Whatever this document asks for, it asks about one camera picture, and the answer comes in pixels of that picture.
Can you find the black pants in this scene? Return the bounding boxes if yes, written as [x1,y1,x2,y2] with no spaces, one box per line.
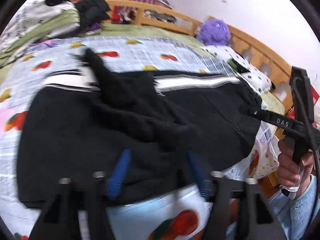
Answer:
[16,49,261,209]

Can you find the right hand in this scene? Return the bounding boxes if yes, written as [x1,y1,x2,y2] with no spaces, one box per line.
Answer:
[277,137,314,198]

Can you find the green blanket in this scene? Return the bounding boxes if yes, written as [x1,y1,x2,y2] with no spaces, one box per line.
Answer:
[0,22,286,136]

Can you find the fruit print plaid sheet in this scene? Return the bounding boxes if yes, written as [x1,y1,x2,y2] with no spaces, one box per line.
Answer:
[1,47,284,239]

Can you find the white patterned pillow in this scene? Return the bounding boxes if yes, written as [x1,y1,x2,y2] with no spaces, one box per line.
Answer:
[201,46,272,94]

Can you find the light blue right sleeve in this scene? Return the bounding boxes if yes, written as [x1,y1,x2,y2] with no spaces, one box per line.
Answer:
[269,175,317,239]

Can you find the purple plush toy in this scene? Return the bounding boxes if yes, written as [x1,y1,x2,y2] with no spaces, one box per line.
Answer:
[196,19,231,46]

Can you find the black clothes pile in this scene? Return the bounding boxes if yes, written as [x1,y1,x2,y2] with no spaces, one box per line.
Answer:
[74,0,111,34]

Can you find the folded white green quilt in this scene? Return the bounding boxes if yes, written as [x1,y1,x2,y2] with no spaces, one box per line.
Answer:
[1,0,80,68]

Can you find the wooden bed frame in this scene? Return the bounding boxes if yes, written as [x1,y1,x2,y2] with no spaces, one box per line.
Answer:
[102,0,301,201]

